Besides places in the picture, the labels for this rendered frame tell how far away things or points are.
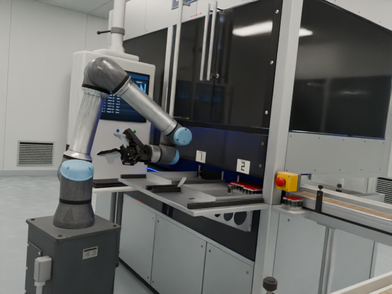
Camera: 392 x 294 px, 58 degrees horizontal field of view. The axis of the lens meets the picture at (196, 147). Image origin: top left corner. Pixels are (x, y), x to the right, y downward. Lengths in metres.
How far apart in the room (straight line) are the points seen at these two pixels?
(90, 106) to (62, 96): 5.34
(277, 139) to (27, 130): 5.57
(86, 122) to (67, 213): 0.36
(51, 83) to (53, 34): 0.85
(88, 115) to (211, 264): 1.00
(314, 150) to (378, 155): 0.60
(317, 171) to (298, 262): 0.45
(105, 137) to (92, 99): 0.73
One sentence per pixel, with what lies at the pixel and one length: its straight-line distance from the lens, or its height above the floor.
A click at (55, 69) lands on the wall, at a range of 6.81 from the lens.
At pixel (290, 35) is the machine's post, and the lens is 1.61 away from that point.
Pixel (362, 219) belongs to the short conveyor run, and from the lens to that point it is 1.48.
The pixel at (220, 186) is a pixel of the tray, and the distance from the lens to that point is 1.80.
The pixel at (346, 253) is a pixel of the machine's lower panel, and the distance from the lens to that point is 2.20.
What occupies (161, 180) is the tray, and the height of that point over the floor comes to 0.90.
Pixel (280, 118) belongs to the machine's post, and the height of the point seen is 1.26.
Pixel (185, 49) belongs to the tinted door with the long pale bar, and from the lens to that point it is 2.21.
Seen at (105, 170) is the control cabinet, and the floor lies 0.86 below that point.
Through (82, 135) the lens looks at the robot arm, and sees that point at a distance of 1.48.
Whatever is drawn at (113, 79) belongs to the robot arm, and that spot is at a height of 1.34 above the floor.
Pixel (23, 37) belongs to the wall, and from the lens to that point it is 6.76.
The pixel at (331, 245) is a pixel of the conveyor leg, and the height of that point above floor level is 0.76.
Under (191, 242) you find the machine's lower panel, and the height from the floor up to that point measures 0.52.
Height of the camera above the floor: 1.22
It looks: 4 degrees down
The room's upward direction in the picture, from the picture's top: 5 degrees clockwise
